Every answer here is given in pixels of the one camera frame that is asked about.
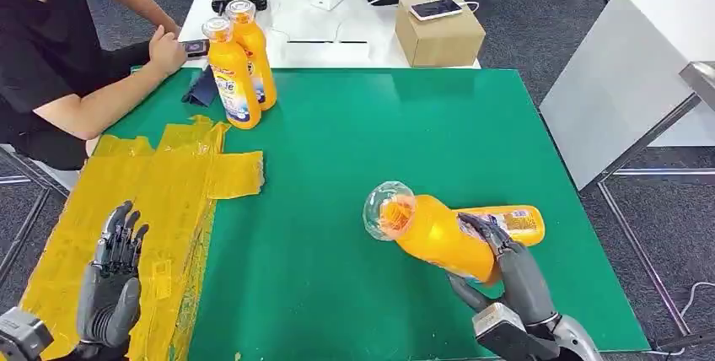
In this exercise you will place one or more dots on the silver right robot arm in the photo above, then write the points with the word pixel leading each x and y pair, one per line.
pixel 578 339

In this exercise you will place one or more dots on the white smartphone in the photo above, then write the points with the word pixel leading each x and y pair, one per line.
pixel 435 9

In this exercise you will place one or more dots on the person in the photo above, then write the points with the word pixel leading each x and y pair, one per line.
pixel 33 34

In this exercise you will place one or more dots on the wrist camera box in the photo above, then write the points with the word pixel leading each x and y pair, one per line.
pixel 508 333
pixel 22 336

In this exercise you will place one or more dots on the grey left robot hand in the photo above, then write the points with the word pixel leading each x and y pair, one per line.
pixel 109 302

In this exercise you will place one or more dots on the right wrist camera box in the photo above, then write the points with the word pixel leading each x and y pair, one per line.
pixel 508 333

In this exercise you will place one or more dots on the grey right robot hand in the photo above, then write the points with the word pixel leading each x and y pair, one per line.
pixel 525 286

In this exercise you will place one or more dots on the steel bench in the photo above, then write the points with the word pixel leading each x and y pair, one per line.
pixel 701 79

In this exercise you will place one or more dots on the orange drink bottle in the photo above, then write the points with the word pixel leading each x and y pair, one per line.
pixel 522 221
pixel 258 51
pixel 234 79
pixel 435 235

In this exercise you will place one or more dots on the dark phone in person's hand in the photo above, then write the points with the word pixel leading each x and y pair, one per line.
pixel 195 48

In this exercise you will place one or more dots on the cardboard box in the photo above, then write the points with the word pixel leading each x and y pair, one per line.
pixel 441 40

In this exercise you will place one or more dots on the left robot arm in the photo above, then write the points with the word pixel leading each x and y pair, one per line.
pixel 95 354

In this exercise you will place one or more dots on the yellow sheet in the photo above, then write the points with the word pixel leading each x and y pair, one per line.
pixel 167 179

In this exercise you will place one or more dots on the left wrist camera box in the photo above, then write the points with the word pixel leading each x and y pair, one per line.
pixel 22 336

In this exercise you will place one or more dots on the dark blue cloth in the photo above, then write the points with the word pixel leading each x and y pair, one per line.
pixel 202 90

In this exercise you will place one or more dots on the person's right hand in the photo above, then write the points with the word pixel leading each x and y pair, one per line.
pixel 166 52

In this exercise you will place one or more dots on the large white side table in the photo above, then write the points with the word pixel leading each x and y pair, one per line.
pixel 620 73

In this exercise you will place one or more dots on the green table mat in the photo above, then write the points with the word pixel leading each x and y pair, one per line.
pixel 346 151

